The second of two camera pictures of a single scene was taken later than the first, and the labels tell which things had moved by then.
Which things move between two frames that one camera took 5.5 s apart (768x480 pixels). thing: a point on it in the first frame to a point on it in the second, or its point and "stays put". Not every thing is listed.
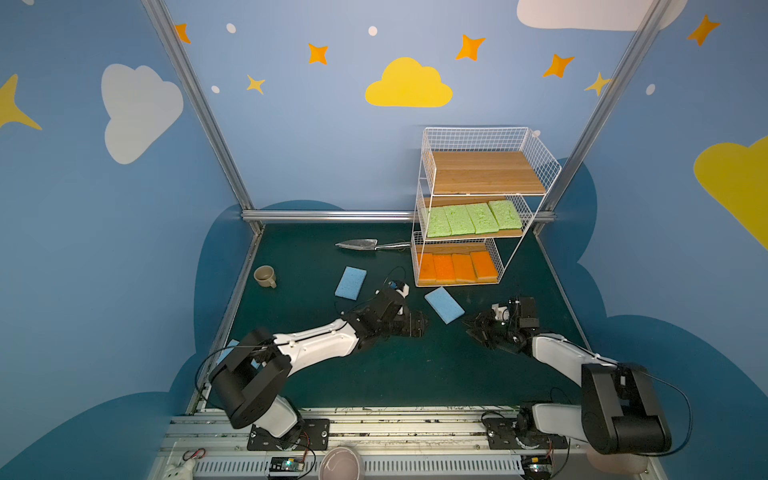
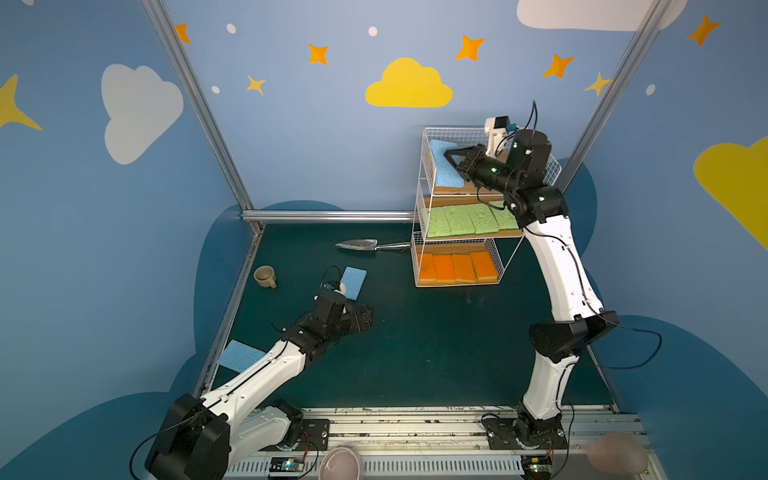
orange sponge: (483, 267) stays put
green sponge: (505, 214) stays put
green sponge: (459, 220) stays put
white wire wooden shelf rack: (479, 193) stays put
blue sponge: (445, 305) to (447, 174)
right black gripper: (491, 330) to (470, 164)
